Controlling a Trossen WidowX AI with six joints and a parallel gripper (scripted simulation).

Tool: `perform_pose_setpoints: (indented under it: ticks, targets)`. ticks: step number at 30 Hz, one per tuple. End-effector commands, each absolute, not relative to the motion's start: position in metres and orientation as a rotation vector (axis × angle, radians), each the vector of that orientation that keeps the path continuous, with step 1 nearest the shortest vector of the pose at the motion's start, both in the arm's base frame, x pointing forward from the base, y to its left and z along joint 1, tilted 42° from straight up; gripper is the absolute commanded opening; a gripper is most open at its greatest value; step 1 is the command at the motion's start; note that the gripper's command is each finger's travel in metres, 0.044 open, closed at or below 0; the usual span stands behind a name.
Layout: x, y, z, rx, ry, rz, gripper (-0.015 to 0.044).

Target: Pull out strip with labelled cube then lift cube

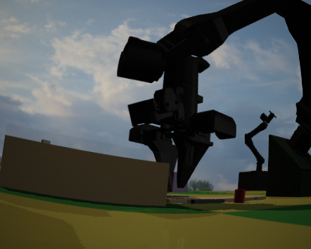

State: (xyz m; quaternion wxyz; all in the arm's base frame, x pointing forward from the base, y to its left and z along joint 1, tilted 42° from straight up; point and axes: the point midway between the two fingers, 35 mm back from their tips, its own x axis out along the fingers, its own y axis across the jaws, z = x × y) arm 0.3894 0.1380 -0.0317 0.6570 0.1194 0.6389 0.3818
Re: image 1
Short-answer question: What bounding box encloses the tan strip with purple zigzag pattern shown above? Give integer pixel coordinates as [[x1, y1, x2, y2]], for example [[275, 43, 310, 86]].
[[166, 196, 266, 203]]

